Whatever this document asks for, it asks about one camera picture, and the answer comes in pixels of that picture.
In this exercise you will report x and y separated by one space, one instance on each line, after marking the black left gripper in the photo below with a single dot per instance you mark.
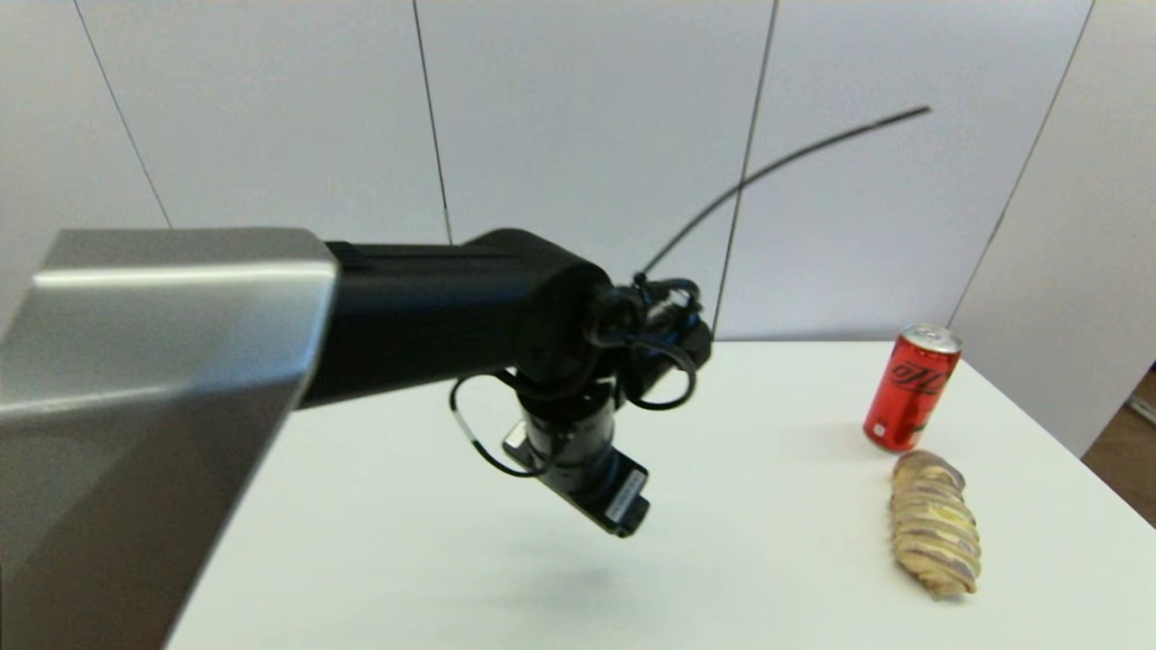
601 492

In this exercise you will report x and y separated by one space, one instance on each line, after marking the long braided brown bread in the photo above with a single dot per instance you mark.
935 528

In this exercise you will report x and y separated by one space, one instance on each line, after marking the black and silver left robot arm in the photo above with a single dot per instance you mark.
406 316

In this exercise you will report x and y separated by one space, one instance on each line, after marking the red cola can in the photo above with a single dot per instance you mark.
908 397

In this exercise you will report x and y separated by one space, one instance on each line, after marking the grey bar on floor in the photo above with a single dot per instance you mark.
1142 411

